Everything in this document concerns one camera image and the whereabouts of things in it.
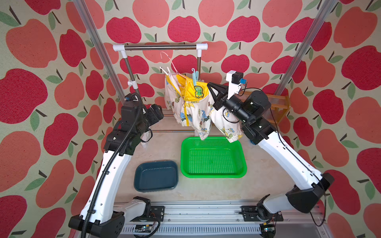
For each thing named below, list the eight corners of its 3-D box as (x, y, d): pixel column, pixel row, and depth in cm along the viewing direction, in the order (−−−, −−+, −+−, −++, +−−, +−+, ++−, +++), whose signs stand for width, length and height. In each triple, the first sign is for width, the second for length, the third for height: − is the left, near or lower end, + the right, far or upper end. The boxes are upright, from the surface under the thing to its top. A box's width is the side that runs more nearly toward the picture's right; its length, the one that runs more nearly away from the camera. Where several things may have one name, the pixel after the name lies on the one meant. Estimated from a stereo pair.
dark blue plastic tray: (134, 192, 83) (130, 188, 78) (140, 165, 93) (137, 160, 88) (177, 192, 83) (176, 189, 78) (178, 165, 94) (178, 160, 88)
